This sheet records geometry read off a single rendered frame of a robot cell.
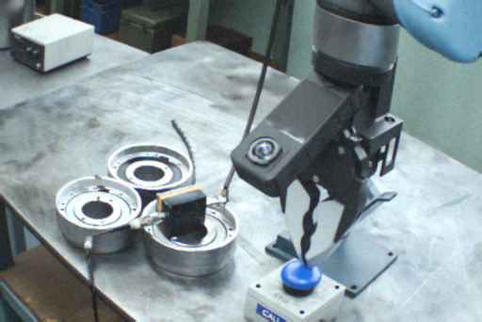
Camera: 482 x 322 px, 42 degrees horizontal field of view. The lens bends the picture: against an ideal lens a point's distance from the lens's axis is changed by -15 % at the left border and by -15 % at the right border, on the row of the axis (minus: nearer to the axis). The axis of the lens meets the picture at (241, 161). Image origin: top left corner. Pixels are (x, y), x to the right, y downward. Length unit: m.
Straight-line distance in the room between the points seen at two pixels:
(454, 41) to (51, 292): 0.83
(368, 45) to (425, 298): 0.34
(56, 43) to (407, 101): 1.39
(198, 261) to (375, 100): 0.26
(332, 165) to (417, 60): 1.83
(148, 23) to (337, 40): 2.15
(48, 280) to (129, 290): 0.41
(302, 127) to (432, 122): 1.91
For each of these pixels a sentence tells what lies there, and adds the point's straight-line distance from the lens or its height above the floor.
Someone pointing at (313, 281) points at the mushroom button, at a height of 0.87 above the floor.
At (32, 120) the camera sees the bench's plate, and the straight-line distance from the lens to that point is 1.07.
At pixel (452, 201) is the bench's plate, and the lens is 0.98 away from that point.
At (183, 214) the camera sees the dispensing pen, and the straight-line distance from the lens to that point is 0.76.
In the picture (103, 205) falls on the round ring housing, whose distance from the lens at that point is 0.82.
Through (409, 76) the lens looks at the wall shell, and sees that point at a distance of 2.45.
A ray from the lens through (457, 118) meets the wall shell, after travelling 2.39.
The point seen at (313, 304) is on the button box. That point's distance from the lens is 0.68.
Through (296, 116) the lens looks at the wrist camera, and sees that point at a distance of 0.56.
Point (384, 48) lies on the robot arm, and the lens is 0.56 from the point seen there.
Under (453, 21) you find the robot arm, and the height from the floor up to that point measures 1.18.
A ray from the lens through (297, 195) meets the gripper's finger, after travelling 0.64.
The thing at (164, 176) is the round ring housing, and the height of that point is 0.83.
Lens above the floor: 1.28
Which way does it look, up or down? 30 degrees down
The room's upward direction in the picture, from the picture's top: 7 degrees clockwise
